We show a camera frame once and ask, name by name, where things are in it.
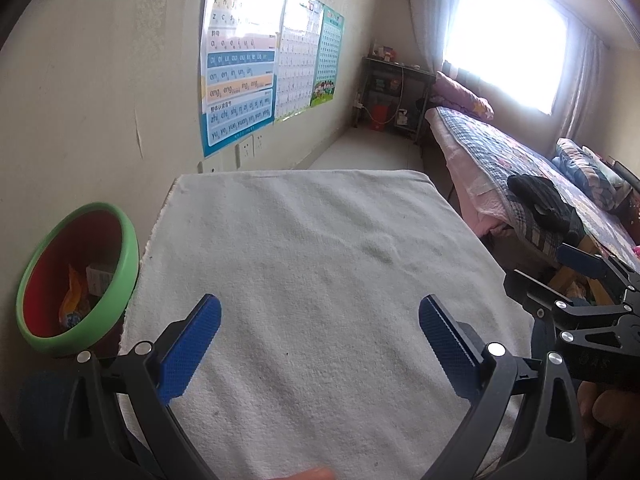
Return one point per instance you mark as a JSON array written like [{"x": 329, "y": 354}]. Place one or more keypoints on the black metal desk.
[{"x": 395, "y": 62}]

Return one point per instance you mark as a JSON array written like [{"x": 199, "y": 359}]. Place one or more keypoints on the pink pillow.
[{"x": 460, "y": 95}]

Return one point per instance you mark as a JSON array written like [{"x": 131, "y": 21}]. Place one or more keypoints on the red bucket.
[{"x": 378, "y": 117}]

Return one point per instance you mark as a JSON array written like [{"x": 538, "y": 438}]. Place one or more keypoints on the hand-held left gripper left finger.
[{"x": 192, "y": 345}]

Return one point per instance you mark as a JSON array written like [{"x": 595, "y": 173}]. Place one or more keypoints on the pink bed sheet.
[{"x": 465, "y": 170}]

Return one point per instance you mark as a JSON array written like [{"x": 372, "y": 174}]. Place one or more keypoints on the bed with plaid quilt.
[{"x": 500, "y": 150}]

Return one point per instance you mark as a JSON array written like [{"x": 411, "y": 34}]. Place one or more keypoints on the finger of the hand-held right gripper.
[
  {"x": 580, "y": 260},
  {"x": 535, "y": 290}
]

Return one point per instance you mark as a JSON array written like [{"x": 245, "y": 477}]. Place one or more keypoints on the orange wrapper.
[{"x": 75, "y": 295}]

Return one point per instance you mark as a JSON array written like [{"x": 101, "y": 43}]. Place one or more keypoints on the black clothing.
[{"x": 540, "y": 200}]

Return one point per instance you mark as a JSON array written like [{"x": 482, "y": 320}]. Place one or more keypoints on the white sheer curtain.
[
  {"x": 430, "y": 10},
  {"x": 582, "y": 85}
]

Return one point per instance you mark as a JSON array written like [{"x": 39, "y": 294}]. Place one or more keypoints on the white wall socket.
[
  {"x": 258, "y": 144},
  {"x": 245, "y": 154}
]

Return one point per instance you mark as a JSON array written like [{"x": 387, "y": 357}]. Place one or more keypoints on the white chart wall poster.
[{"x": 297, "y": 60}]

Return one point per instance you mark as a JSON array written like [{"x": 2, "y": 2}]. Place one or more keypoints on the small white wall plate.
[{"x": 210, "y": 166}]

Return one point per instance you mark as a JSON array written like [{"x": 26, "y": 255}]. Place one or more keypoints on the bright window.
[{"x": 505, "y": 35}]

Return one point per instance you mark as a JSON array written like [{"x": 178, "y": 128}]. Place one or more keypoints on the green chart wall poster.
[{"x": 327, "y": 50}]

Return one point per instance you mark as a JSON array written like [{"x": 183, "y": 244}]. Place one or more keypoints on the person's left hand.
[{"x": 307, "y": 475}]

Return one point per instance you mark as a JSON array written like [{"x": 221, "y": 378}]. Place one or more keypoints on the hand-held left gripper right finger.
[{"x": 445, "y": 340}]

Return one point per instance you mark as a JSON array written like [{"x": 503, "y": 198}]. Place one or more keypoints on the blue floral pillow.
[{"x": 580, "y": 165}]

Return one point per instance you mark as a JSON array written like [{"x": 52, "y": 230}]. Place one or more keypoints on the small blue wrapper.
[{"x": 72, "y": 321}]

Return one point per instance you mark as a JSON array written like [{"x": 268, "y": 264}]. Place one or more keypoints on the green and red basin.
[{"x": 45, "y": 285}]

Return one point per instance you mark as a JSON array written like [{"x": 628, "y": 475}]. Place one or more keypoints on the white table cloth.
[{"x": 325, "y": 285}]

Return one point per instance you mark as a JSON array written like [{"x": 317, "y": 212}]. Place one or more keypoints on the person's right hand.
[{"x": 610, "y": 405}]

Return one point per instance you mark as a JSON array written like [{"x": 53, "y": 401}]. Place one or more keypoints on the blue letter wall poster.
[{"x": 240, "y": 60}]

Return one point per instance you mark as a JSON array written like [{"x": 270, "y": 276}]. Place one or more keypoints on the white blue milk carton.
[{"x": 100, "y": 280}]

